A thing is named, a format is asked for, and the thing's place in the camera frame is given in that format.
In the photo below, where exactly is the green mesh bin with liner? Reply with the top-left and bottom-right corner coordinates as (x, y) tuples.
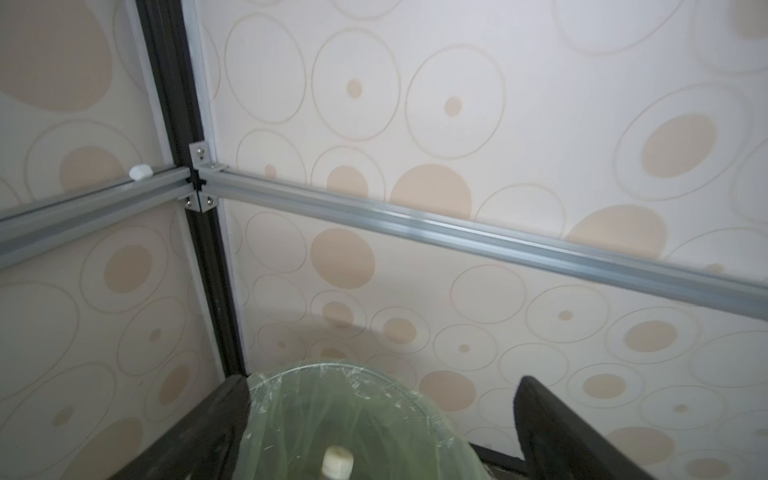
(234, 361), (491, 479)

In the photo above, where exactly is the brown Nescafe bottle front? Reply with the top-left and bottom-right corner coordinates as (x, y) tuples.
(321, 445), (354, 480)

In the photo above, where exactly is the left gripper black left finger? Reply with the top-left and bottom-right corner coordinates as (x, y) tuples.
(112, 375), (250, 480)

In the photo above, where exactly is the diagonal aluminium rail left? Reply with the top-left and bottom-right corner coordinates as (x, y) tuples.
(1, 167), (194, 269)

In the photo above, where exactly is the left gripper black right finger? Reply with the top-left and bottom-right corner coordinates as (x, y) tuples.
(513, 376), (652, 480)

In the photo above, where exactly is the horizontal aluminium rail back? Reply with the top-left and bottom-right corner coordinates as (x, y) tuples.
(188, 141), (767, 320)

